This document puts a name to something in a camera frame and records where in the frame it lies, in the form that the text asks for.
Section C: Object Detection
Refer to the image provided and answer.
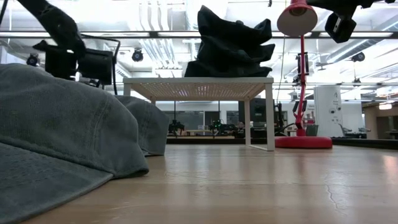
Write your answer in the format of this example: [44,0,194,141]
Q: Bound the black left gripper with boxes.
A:
[32,39,114,85]

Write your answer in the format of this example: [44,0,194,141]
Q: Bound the grey waste bin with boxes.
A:
[305,124,320,137]

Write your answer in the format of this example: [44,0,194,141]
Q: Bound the black ceiling spotlight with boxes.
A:
[131,48,144,62]
[26,53,40,67]
[351,51,366,63]

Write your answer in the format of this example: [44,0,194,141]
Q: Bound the black background robot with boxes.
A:
[208,119,238,137]
[167,119,187,137]

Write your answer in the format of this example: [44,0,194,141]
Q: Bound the white pillar with pictograms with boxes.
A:
[313,85,343,138]

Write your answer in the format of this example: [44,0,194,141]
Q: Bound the black background monitor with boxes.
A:
[238,98,275,138]

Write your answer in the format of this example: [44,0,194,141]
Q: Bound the red desk lamp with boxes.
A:
[274,0,333,149]

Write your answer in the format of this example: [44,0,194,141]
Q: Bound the wooden cabinet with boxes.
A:
[363,104,398,141]

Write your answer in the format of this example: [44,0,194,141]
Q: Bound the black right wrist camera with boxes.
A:
[324,11,358,44]

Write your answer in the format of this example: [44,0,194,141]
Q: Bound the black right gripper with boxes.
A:
[306,0,374,17]

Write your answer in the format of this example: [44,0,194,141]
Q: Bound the black aluminium table frame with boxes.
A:
[166,136,398,151]

